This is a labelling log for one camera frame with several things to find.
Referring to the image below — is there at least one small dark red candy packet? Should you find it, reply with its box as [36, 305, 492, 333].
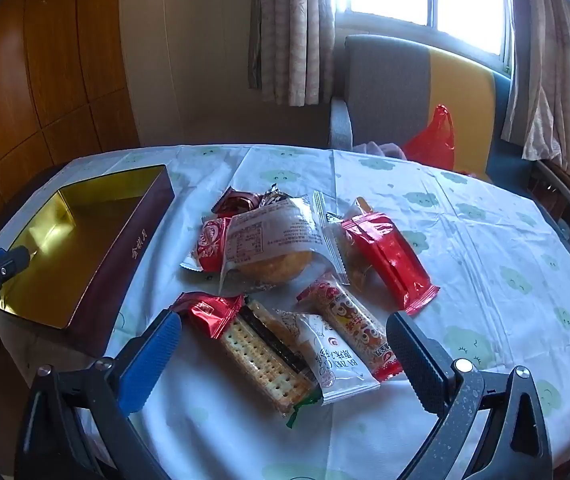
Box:
[212, 186, 262, 217]

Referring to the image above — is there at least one silver foil snack packet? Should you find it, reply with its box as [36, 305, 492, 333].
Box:
[259, 184, 287, 207]

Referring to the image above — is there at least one wooden panelled wardrobe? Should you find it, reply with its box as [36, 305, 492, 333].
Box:
[0, 0, 140, 241]

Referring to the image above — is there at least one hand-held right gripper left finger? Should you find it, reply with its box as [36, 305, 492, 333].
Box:
[15, 310, 183, 480]

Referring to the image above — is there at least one grey yellow blue armchair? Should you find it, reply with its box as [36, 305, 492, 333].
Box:
[329, 34, 537, 187]

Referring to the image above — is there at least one clear soda cracker packet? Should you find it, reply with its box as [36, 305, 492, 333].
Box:
[219, 299, 324, 429]

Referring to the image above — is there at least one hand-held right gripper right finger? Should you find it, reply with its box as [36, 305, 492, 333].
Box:
[386, 311, 553, 480]

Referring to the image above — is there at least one orange edged clear snack packet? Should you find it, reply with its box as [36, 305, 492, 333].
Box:
[311, 191, 381, 287]

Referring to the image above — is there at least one red plastic bag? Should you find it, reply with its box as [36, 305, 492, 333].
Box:
[401, 104, 457, 172]

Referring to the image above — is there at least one clear round cake packet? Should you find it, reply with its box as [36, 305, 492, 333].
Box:
[219, 197, 327, 297]

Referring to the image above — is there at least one brown wooden side cabinet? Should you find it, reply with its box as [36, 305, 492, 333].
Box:
[530, 152, 570, 261]

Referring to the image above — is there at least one white cloud print tablecloth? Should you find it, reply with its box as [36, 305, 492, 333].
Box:
[0, 144, 570, 480]

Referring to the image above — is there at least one shiny dark red snack packet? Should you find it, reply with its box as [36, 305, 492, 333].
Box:
[171, 291, 246, 342]

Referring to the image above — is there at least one pink cloth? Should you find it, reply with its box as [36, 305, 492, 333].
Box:
[352, 141, 407, 162]

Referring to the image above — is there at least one long red snack packet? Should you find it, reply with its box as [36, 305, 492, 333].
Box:
[340, 211, 441, 317]

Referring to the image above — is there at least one beige patterned curtain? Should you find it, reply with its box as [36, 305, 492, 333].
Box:
[502, 0, 570, 172]
[247, 0, 337, 107]

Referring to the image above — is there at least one maroon tin box gold inside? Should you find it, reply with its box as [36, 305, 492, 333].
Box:
[0, 164, 176, 358]

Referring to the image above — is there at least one cartoon print rice cracker packet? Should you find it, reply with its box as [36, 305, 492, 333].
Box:
[296, 272, 405, 382]

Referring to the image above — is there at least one red white patterned snack packet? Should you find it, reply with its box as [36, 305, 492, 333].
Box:
[180, 216, 234, 275]

